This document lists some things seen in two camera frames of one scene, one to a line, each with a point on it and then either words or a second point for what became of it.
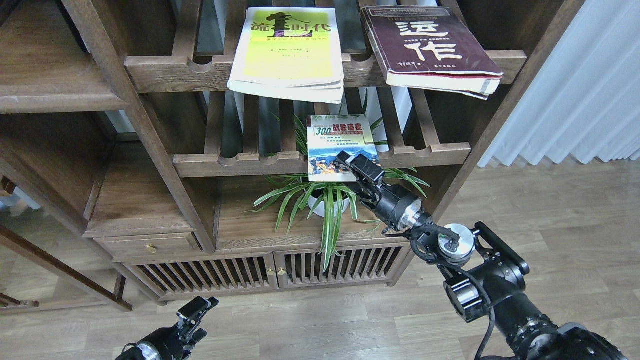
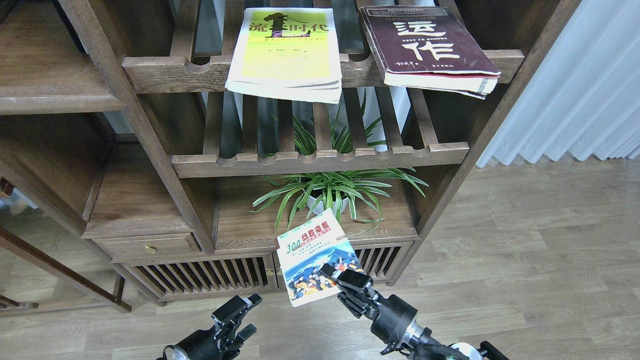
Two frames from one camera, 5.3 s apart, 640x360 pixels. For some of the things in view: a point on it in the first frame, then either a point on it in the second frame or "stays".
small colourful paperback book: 328,134 -> 304,250
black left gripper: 175,343 -> 221,342
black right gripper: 396,206 -> 392,317
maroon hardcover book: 428,48 stays
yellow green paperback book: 290,53 stays
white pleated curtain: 584,101 stays
